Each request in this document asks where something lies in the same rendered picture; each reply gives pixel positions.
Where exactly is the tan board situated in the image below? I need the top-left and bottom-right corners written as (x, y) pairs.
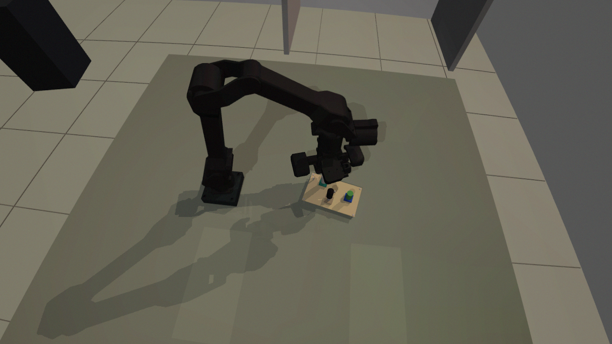
top-left (302, 173), bottom-right (362, 218)

